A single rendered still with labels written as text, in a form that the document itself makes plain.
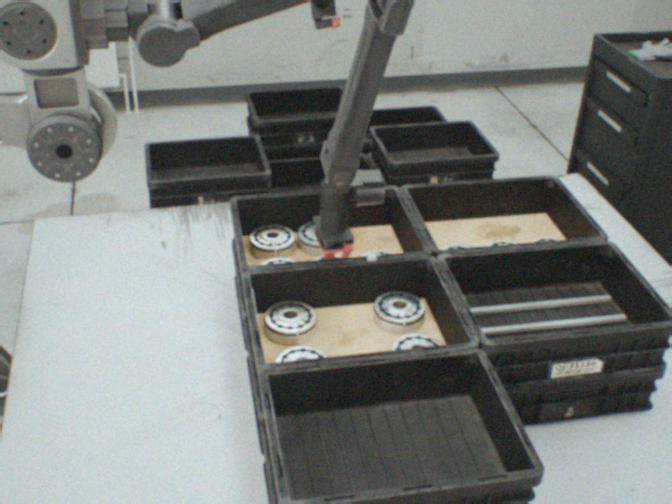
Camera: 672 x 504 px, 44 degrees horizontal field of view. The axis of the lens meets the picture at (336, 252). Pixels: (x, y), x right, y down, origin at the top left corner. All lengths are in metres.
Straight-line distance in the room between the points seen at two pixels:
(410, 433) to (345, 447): 0.12
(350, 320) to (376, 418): 0.28
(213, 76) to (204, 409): 3.22
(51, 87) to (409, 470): 0.97
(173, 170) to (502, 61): 2.66
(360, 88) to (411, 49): 3.40
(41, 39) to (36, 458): 0.76
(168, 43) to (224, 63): 3.34
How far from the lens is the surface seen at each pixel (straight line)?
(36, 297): 2.06
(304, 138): 3.15
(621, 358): 1.68
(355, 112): 1.53
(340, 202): 1.67
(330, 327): 1.67
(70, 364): 1.85
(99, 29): 1.36
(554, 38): 5.22
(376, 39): 1.45
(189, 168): 3.00
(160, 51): 1.38
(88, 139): 1.69
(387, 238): 1.96
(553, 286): 1.87
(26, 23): 1.37
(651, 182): 3.13
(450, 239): 1.98
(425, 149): 3.16
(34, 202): 3.92
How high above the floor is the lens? 1.87
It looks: 33 degrees down
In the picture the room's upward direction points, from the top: 2 degrees clockwise
